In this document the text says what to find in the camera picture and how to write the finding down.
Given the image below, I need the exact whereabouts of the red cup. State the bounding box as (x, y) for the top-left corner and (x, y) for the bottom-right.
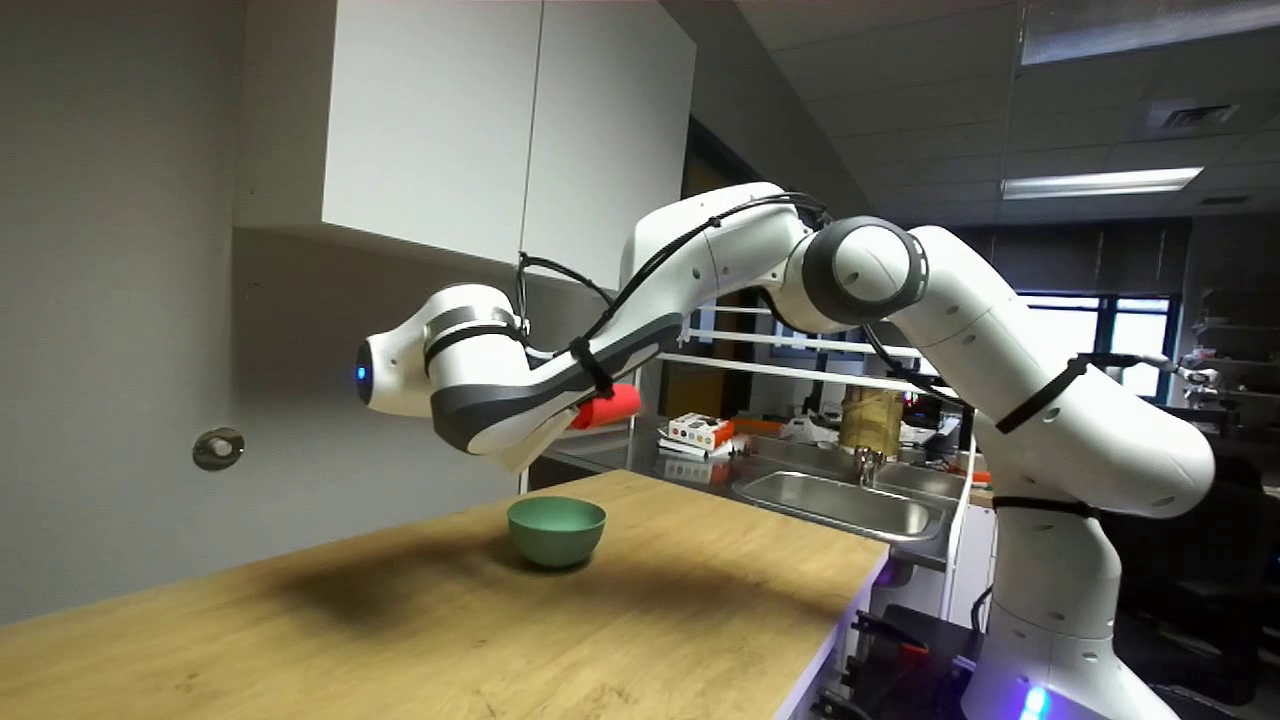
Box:
(569, 383), (643, 432)

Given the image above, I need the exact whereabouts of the green bowl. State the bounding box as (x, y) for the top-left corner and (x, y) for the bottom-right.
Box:
(507, 496), (608, 570)

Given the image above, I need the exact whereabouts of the white box with coloured print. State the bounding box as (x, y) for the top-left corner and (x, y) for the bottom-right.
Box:
(666, 412), (737, 452)

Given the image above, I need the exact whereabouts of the stainless steel counter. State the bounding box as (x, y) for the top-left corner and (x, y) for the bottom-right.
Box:
(543, 414), (969, 573)

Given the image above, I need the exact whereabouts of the white cabinet door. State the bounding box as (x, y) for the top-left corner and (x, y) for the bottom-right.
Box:
(321, 0), (545, 267)
(520, 0), (698, 293)

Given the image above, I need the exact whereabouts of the yellowish clear container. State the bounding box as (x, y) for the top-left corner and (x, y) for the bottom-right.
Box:
(838, 388), (905, 453)

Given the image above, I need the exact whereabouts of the stainless steel sink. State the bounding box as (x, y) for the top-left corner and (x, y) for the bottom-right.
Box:
(732, 469), (947, 544)

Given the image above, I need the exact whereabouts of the ceiling light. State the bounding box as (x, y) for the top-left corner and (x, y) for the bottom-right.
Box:
(1001, 166), (1205, 201)

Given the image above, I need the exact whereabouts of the window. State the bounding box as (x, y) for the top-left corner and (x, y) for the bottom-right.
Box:
(1018, 292), (1174, 403)

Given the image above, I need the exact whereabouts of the ceiling vent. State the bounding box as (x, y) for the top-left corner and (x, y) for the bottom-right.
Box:
(1148, 100), (1243, 133)

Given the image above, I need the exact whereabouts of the white metal rack frame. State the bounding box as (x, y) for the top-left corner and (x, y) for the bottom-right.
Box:
(626, 300), (979, 629)

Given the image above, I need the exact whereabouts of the white wall cabinet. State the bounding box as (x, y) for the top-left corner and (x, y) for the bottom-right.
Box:
(233, 0), (698, 293)

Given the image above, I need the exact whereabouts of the round metal wall plate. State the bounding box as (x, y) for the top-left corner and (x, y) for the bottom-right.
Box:
(192, 427), (247, 472)

